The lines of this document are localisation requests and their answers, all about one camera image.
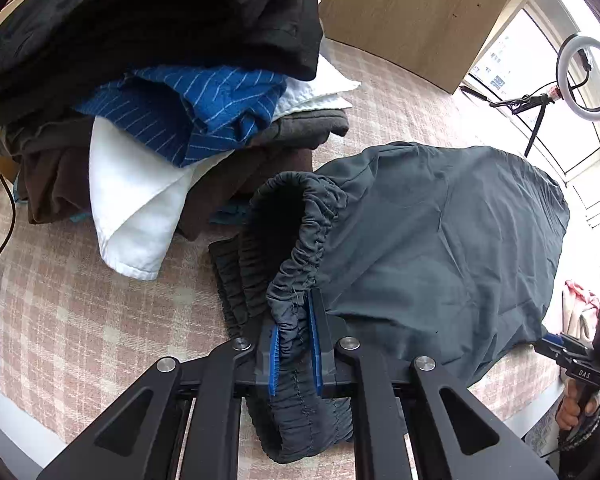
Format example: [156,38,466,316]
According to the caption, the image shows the dark grey trousers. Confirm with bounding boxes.
[209,143,570,464]

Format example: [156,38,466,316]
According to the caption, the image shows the person's right hand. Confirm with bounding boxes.
[555,378,600,431]

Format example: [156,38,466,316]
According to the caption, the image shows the pink garment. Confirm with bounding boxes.
[562,280,600,339]

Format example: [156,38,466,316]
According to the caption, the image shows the pink plaid table cloth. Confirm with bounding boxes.
[0,37,566,480]

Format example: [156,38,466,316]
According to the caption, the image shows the white folded garment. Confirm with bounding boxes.
[88,58,360,281]

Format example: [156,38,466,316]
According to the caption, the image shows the grey folded garment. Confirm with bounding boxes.
[0,110,349,157]

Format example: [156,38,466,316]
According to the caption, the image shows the blue striped shirt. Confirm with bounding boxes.
[74,65,287,167]

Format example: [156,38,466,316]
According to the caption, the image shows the large wooden board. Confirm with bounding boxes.
[320,0,507,93]

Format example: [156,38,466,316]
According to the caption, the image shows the black folded garment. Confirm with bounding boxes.
[0,0,323,93]

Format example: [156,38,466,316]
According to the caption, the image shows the black inline cable switch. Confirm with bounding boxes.
[458,84,490,102]

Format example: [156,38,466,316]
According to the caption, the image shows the white ring light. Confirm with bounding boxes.
[556,34,600,122]

